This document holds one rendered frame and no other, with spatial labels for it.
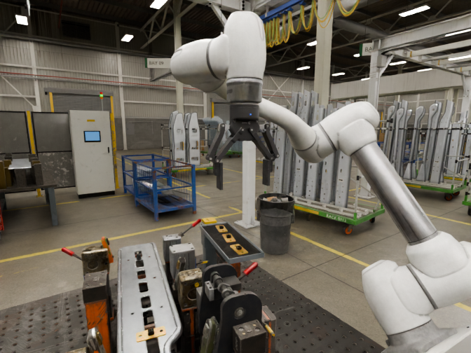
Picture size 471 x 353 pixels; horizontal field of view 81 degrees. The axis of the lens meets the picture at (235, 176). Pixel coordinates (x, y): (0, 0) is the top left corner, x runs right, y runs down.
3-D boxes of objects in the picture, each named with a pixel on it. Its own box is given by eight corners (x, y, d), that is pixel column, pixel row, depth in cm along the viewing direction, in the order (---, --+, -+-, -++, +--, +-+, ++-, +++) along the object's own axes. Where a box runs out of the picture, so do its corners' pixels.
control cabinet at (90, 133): (78, 199, 637) (67, 88, 595) (76, 195, 681) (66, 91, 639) (115, 195, 681) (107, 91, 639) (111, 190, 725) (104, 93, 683)
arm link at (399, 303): (385, 330, 103) (354, 272, 114) (436, 312, 98) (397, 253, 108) (384, 339, 90) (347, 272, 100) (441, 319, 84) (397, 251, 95)
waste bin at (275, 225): (247, 246, 380) (247, 195, 368) (276, 238, 409) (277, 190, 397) (271, 261, 339) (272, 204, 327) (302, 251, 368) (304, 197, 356)
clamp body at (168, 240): (162, 298, 150) (159, 234, 144) (183, 293, 154) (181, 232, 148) (165, 308, 141) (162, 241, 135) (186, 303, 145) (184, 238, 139)
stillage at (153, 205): (135, 206, 580) (132, 161, 563) (171, 200, 625) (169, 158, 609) (155, 221, 483) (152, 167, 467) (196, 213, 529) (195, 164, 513)
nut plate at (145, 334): (136, 342, 79) (136, 339, 79) (135, 333, 83) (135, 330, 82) (166, 335, 82) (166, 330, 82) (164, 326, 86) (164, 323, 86)
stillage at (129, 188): (123, 192, 700) (121, 155, 684) (155, 189, 743) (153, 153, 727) (135, 203, 601) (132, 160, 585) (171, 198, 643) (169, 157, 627)
